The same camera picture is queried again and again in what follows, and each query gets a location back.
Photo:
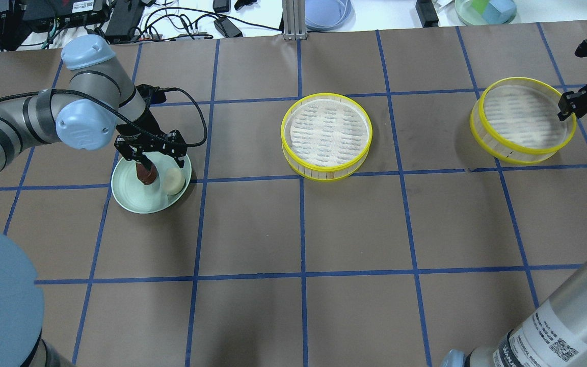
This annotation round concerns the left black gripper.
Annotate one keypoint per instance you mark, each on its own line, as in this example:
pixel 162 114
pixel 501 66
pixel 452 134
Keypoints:
pixel 144 126

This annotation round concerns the brown steamed bun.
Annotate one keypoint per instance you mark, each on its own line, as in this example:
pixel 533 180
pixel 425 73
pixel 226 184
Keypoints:
pixel 146 176

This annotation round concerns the white steamed bun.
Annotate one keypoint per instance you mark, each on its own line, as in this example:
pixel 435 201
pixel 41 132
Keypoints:
pixel 173 181

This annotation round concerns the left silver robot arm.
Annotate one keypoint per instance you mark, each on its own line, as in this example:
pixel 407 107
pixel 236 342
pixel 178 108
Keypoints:
pixel 100 105

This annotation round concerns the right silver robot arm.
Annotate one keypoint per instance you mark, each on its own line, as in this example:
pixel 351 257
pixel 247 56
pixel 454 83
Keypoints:
pixel 553 335

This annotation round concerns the light green plate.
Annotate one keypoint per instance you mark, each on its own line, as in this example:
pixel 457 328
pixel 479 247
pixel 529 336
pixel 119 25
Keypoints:
pixel 134 196

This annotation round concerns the green plate with blocks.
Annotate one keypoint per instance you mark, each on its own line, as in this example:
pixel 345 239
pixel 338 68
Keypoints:
pixel 485 12

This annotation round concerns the black power adapter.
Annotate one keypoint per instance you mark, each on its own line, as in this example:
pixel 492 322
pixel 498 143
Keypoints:
pixel 124 19

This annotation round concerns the small black power brick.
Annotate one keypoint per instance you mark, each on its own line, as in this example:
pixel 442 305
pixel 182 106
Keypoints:
pixel 227 28

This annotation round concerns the blue plate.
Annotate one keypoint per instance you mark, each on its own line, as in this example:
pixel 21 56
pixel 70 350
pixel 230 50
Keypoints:
pixel 326 15

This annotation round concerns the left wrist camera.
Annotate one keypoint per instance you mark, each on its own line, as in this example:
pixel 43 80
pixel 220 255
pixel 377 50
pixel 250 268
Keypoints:
pixel 151 95

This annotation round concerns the aluminium frame post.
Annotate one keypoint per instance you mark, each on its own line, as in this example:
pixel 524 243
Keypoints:
pixel 293 17

